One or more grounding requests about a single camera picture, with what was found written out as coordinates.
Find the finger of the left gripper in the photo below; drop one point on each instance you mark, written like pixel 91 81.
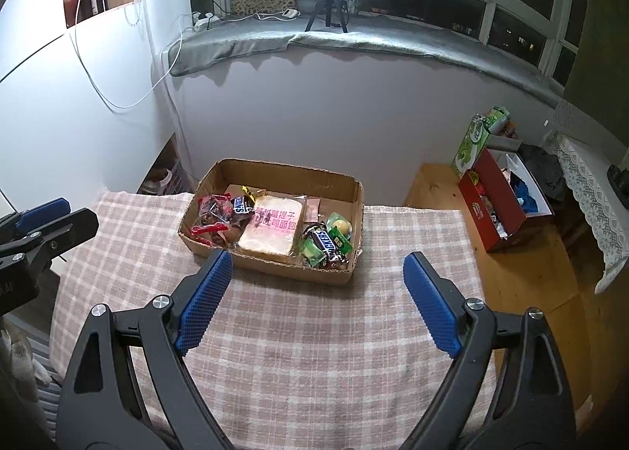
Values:
pixel 32 254
pixel 22 223

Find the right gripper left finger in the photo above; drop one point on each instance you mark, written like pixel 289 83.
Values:
pixel 127 385

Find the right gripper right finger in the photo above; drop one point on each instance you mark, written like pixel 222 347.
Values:
pixel 531 407

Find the dark candy red wrapper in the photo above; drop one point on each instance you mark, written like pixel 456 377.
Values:
pixel 213 235
pixel 215 208

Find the Snickers bar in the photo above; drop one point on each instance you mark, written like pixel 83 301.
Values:
pixel 318 233
pixel 243 209

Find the packaged toast bread slice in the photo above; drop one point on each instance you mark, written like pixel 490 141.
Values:
pixel 273 230

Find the teal candy packet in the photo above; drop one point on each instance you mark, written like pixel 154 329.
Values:
pixel 313 255

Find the yellow jelly cup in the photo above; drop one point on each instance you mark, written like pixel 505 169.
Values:
pixel 337 224

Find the red yellow candy packet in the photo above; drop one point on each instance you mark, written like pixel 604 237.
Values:
pixel 253 193

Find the green candy packet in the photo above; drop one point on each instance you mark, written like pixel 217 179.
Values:
pixel 342 243

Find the pink candy packet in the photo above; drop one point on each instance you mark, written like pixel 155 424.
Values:
pixel 312 209

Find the gloved left hand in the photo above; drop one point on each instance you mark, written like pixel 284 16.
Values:
pixel 24 371

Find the red shoe box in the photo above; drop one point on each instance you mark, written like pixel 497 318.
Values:
pixel 505 202

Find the white lace cloth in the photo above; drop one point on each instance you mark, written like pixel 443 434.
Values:
pixel 585 172

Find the cardboard tray box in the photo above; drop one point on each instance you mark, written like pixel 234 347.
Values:
pixel 338 193

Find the green tissue box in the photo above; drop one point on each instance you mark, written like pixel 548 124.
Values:
pixel 481 127

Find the white power strip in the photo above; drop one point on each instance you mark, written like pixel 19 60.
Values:
pixel 290 14

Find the grey windowsill cloth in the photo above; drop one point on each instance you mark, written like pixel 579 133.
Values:
pixel 198 50

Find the black tripod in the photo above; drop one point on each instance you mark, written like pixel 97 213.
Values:
pixel 332 13

